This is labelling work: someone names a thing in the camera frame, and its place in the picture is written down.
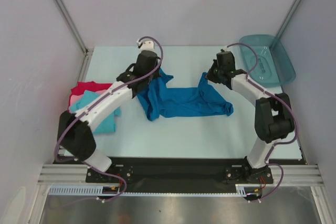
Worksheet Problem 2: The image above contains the left aluminium corner post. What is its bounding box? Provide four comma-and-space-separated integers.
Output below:
37, 0, 94, 57

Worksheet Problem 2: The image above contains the teal transparent plastic bin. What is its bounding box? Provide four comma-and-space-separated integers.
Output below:
239, 35, 296, 88

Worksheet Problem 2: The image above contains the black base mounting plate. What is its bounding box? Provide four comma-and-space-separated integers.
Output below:
86, 157, 274, 194

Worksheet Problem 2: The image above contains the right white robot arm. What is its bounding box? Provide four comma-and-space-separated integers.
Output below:
206, 49, 295, 184

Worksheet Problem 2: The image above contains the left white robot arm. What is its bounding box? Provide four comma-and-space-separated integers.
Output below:
57, 50, 163, 182

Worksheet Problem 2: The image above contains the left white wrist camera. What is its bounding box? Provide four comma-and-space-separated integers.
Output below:
136, 39, 155, 51

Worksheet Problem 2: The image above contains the right light cable duct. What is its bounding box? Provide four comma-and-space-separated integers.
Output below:
236, 184, 263, 196

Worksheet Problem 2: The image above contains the blue t shirt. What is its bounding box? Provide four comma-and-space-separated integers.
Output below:
137, 69, 234, 121

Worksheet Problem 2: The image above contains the light blue cable duct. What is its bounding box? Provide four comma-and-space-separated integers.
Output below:
49, 185, 103, 196

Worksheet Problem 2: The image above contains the right aluminium corner post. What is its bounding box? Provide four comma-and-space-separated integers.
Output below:
275, 0, 303, 39

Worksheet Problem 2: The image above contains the aluminium corner post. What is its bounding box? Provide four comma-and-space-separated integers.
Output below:
275, 0, 303, 39
37, 0, 94, 57

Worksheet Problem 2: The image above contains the aluminium front frame rail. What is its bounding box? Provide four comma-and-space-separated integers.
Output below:
37, 164, 324, 187

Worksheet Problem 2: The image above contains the folded red t shirt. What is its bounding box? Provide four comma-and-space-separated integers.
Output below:
68, 81, 112, 104

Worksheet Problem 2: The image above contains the folded cyan t shirt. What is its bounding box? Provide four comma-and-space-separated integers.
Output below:
69, 92, 121, 134

